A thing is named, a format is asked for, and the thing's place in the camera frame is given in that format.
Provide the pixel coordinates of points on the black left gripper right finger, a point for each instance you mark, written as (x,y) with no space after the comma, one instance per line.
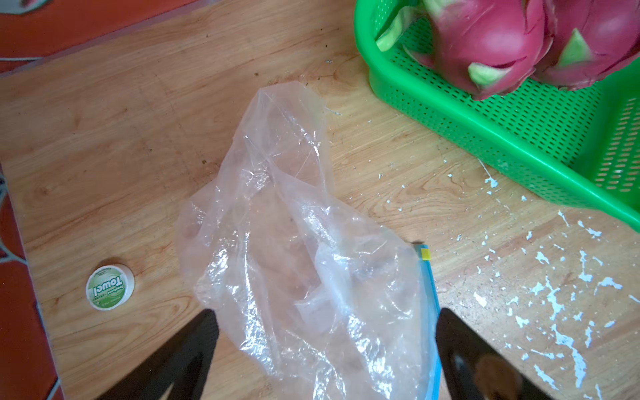
(473,369)

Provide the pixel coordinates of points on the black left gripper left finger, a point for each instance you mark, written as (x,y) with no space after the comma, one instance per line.
(178,369)

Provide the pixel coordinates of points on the clear zip-top bag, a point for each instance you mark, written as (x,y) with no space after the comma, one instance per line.
(330,303)

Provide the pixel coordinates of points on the green plastic perforated basket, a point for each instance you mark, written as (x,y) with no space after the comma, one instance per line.
(577,149)

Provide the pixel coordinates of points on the pink dragon fruit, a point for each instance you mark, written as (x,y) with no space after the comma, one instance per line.
(481,47)
(592,40)

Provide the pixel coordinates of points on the small white towel tablet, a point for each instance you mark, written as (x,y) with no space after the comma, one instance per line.
(110,286)

